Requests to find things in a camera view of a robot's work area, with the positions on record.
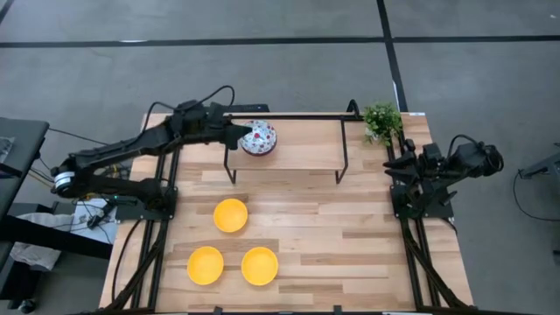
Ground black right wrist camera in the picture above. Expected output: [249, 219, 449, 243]
[422, 142, 443, 166]

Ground small green potted plant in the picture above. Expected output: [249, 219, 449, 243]
[361, 101, 404, 148]

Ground black metal rig frame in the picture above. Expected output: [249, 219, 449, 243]
[101, 112, 476, 315]

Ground white printed paper sheet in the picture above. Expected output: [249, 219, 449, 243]
[69, 197, 118, 245]

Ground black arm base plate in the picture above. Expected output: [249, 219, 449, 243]
[114, 187, 179, 222]
[389, 182, 456, 221]

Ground black bar-shaped device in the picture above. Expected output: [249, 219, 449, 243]
[227, 103, 271, 114]

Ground yellow mini bowl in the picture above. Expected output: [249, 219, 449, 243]
[213, 198, 249, 234]
[241, 246, 280, 287]
[186, 245, 225, 287]

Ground black desk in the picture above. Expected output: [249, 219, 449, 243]
[0, 116, 51, 220]

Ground white crumpled cloth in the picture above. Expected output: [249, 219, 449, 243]
[9, 212, 75, 271]

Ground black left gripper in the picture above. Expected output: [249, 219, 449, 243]
[203, 102, 254, 151]

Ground thin black cable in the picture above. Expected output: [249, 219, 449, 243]
[46, 126, 109, 146]

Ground yellow cable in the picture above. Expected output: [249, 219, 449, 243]
[85, 164, 122, 200]

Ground wooden shelf black metal legs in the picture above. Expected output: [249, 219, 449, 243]
[224, 114, 350, 186]

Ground black furniture beam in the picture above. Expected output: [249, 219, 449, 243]
[0, 213, 114, 260]

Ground floral mini bowl red outside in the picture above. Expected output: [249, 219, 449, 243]
[239, 119, 278, 154]
[242, 146, 277, 158]

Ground black floor cable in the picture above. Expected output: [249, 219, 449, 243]
[512, 169, 560, 222]

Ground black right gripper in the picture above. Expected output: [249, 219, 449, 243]
[383, 138, 441, 196]

